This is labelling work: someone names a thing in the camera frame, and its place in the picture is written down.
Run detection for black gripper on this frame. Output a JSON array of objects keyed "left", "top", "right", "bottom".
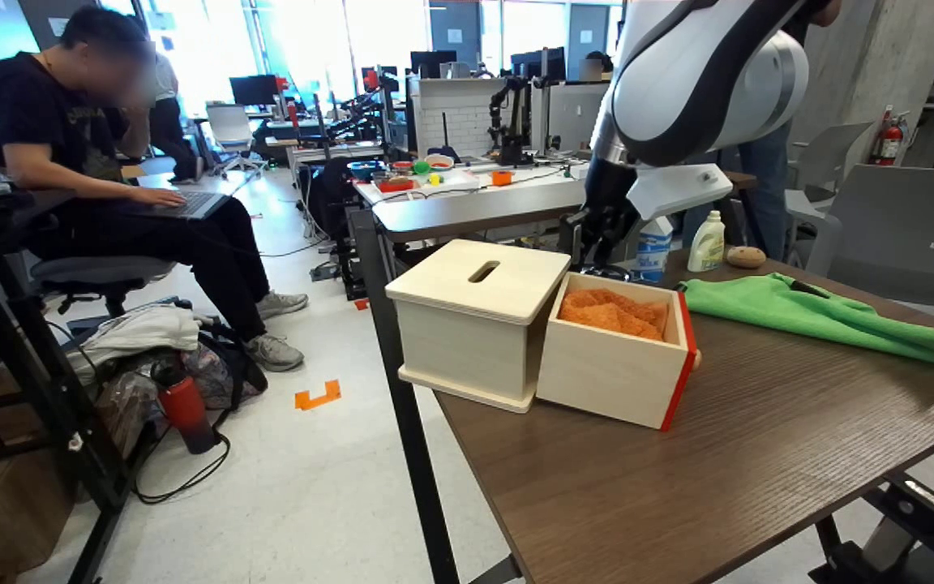
[{"left": 580, "top": 159, "right": 639, "bottom": 270}]

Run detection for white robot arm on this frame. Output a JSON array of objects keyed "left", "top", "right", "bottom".
[{"left": 580, "top": 0, "right": 844, "bottom": 267}]

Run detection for blue label bottle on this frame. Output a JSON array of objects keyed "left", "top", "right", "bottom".
[{"left": 636, "top": 219, "right": 676, "bottom": 281}]

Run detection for yellow label bottle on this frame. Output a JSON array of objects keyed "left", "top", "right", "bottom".
[{"left": 689, "top": 210, "right": 726, "bottom": 272}]

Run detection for open wooden box orange filling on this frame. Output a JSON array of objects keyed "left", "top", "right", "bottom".
[{"left": 539, "top": 272, "right": 702, "bottom": 432}]

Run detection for brown round object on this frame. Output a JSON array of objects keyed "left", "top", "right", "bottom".
[{"left": 723, "top": 248, "right": 769, "bottom": 270}]

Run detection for closed wooden box with slot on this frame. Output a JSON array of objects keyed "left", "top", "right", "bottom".
[{"left": 385, "top": 241, "right": 570, "bottom": 413}]

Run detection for grey desk with clutter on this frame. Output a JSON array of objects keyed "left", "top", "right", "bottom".
[{"left": 340, "top": 151, "right": 601, "bottom": 306}]

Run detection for green cloth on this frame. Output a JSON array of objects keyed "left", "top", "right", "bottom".
[{"left": 683, "top": 272, "right": 934, "bottom": 367}]

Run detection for grey office chair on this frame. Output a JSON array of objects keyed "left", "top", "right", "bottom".
[{"left": 809, "top": 165, "right": 934, "bottom": 316}]

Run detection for laptop computer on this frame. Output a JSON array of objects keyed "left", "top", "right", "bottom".
[{"left": 134, "top": 184, "right": 231, "bottom": 220}]

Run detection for white cloth bundle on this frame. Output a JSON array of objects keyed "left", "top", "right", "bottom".
[{"left": 69, "top": 306, "right": 201, "bottom": 367}]

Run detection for red water bottle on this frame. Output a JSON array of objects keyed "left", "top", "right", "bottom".
[{"left": 156, "top": 367, "right": 219, "bottom": 453}]

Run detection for black office chair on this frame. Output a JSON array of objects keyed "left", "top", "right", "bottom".
[{"left": 29, "top": 258, "right": 173, "bottom": 316}]

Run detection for seated person dark clothes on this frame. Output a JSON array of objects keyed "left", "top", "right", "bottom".
[{"left": 0, "top": 6, "right": 309, "bottom": 370}]

